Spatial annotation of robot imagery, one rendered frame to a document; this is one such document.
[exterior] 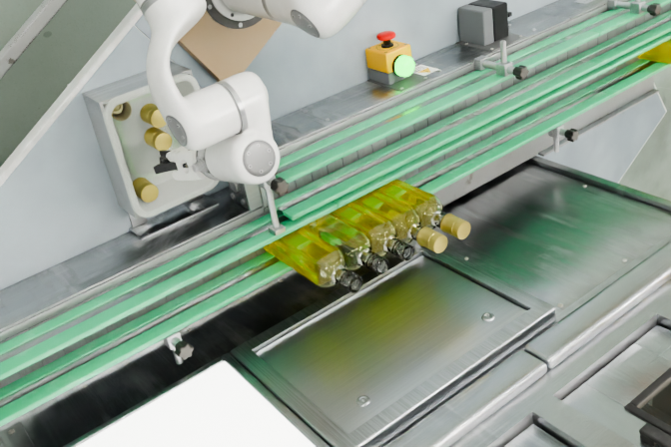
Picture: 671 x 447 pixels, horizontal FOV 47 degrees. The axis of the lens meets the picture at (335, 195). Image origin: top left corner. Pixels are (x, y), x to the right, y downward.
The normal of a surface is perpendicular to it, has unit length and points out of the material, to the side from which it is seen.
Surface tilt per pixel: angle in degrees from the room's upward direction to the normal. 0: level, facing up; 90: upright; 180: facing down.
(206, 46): 1
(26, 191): 0
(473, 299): 90
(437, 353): 90
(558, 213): 90
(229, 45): 1
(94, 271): 90
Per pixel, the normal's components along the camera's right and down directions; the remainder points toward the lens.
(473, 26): -0.79, 0.40
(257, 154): 0.54, 0.07
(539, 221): -0.17, -0.86
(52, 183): 0.59, 0.30
